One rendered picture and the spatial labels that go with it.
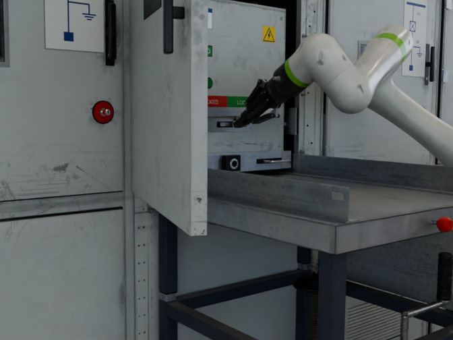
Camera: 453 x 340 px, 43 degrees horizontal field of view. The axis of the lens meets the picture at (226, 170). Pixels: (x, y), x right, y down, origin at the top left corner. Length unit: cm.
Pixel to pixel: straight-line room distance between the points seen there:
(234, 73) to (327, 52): 42
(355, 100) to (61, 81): 73
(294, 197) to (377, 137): 108
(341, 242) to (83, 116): 73
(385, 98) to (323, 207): 86
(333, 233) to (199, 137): 31
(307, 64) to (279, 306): 87
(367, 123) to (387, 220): 102
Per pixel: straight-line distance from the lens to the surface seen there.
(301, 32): 198
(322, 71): 150
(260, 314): 195
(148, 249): 164
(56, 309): 154
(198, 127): 98
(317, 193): 115
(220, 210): 134
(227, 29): 182
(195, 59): 98
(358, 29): 216
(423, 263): 171
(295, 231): 116
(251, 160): 186
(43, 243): 148
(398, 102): 194
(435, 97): 258
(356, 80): 151
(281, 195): 122
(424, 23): 249
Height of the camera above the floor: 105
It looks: 6 degrees down
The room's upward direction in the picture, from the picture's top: straight up
